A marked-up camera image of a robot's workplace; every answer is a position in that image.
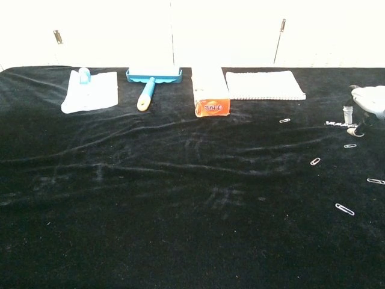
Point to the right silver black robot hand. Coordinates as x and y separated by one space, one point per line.
370 100

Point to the orange snack box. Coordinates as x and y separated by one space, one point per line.
210 96

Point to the cream spiral notebook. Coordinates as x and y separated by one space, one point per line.
264 85

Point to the woven folding screen panel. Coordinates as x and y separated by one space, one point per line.
225 33
114 33
27 33
334 33

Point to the white blue toothpaste tube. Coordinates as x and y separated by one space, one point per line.
84 76

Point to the black velvet tablecloth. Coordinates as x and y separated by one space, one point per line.
180 186

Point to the teal lint roller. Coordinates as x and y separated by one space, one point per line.
150 81

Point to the black screen hinge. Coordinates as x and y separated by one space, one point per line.
57 36
282 25

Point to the silver paper clip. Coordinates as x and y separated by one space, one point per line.
350 146
315 161
284 120
376 181
344 209

